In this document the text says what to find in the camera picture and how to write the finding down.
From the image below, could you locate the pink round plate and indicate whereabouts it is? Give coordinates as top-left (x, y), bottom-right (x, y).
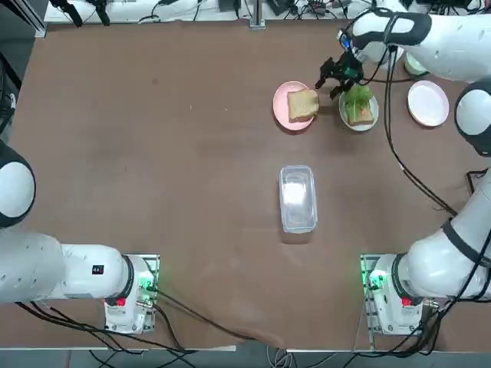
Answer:
top-left (272, 80), bottom-right (318, 132)

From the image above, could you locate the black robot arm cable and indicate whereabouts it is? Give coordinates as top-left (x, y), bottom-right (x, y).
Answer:
top-left (337, 7), bottom-right (460, 215)

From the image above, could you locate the black base cable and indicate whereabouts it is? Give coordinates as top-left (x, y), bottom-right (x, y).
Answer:
top-left (151, 287), bottom-right (269, 344)

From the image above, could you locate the aluminium corner bracket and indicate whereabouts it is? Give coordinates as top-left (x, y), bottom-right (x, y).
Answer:
top-left (22, 15), bottom-right (48, 38)

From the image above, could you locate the green lettuce leaf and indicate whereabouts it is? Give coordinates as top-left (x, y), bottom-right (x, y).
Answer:
top-left (342, 84), bottom-right (372, 120)

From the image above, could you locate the black tripod leg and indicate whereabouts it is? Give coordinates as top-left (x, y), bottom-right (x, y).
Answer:
top-left (90, 0), bottom-right (112, 27)
top-left (49, 0), bottom-right (84, 28)

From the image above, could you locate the white round plate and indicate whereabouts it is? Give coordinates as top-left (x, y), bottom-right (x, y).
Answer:
top-left (407, 80), bottom-right (450, 127)
top-left (338, 84), bottom-right (380, 132)

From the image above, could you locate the brown bread slice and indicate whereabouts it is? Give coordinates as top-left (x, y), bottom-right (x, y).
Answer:
top-left (286, 89), bottom-right (320, 123)
top-left (346, 101), bottom-right (376, 127)

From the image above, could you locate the aluminium frame post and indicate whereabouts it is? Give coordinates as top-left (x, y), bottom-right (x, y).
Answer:
top-left (249, 0), bottom-right (266, 30)

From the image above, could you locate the pale green bowl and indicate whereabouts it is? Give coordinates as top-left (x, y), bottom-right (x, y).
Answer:
top-left (404, 51), bottom-right (429, 76)

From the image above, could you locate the clear plastic container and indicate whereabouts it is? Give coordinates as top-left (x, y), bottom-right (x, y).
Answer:
top-left (278, 164), bottom-right (318, 234)

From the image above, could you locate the black wire cup rack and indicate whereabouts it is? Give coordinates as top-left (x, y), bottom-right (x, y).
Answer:
top-left (466, 168), bottom-right (490, 195)

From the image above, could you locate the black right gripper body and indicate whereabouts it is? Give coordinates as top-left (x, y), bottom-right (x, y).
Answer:
top-left (337, 51), bottom-right (364, 84)

